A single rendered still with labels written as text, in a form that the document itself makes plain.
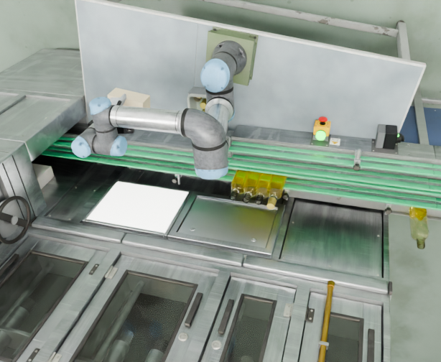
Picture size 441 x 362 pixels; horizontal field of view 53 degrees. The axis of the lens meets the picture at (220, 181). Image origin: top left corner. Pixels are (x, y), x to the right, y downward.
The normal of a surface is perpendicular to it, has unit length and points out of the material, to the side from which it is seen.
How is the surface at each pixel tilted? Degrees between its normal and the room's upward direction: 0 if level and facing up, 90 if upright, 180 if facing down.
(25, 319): 90
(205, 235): 91
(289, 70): 0
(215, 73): 7
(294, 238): 91
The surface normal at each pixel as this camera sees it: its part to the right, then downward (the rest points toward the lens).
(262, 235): -0.04, -0.81
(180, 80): -0.29, 0.57
